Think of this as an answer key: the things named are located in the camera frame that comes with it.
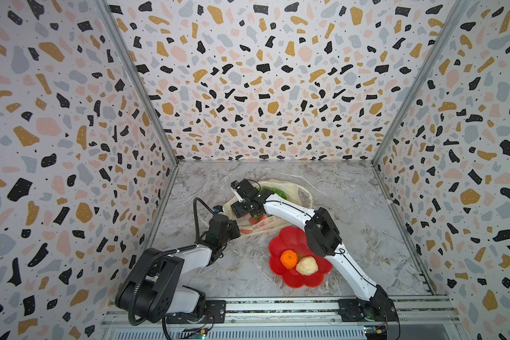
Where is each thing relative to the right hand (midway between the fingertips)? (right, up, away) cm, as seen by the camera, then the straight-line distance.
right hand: (240, 205), depth 98 cm
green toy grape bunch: (+17, +7, -4) cm, 19 cm away
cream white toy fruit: (+28, -20, -19) cm, 39 cm away
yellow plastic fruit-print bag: (+24, +6, -3) cm, 25 cm away
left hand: (0, -7, -6) cm, 9 cm away
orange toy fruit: (+21, -18, -17) cm, 33 cm away
